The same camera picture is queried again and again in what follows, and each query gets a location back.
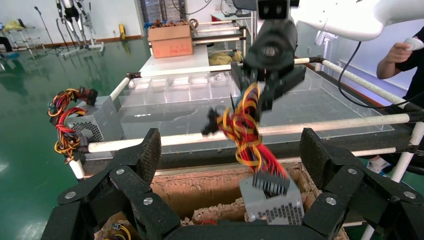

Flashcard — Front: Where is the person's forearm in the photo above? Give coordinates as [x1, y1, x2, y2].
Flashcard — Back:
[376, 59, 403, 80]

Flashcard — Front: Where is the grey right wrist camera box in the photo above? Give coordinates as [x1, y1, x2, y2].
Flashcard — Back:
[257, 0, 292, 20]

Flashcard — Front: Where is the coloured wire bundle heap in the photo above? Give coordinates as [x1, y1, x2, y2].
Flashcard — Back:
[150, 18, 200, 30]

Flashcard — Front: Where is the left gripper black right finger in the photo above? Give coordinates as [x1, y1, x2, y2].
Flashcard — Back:
[299, 127, 424, 240]

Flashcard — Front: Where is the person's black shirt torso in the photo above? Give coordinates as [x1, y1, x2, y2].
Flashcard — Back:
[395, 26, 424, 110]

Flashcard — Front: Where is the white handheld controller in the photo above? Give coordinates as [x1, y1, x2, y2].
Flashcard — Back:
[403, 37, 424, 52]

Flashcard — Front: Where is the white work table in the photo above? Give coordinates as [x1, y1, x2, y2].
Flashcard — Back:
[139, 44, 248, 78]

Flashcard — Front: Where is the clear acrylic divider tray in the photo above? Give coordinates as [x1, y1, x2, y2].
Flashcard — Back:
[118, 71, 241, 108]

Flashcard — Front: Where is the black tripod stand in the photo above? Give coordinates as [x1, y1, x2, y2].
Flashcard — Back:
[34, 5, 67, 56]

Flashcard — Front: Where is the person's hand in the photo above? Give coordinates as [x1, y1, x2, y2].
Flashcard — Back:
[384, 40, 415, 65]

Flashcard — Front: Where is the brown cardboard box with dividers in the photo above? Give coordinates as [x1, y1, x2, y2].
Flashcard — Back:
[94, 162, 349, 240]

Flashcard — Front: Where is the cardboard box with red print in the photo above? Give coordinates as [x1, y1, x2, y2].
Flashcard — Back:
[148, 23, 195, 60]

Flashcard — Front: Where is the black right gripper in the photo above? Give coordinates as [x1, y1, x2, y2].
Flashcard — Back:
[230, 18, 307, 114]

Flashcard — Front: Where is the white robot stand frame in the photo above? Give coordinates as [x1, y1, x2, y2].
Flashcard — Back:
[54, 0, 105, 58]

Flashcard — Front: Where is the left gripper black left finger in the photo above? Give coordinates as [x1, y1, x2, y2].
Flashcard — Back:
[41, 128, 181, 240]

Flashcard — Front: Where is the person's white shoe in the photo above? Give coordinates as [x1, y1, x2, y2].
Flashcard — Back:
[365, 155, 392, 175]

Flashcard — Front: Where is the white pipe leg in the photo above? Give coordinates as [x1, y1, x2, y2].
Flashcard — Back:
[390, 121, 424, 184]
[68, 158, 86, 180]

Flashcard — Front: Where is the metal rack with yellow cloth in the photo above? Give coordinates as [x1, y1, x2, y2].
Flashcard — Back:
[0, 19, 37, 59]

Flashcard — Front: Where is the yellow cloth heap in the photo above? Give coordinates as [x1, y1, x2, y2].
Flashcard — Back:
[208, 51, 244, 66]

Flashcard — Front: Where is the white lower pipe rail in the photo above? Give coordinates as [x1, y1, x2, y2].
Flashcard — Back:
[284, 147, 398, 165]

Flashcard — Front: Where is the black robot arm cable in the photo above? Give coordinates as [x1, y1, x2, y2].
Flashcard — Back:
[337, 41, 424, 110]

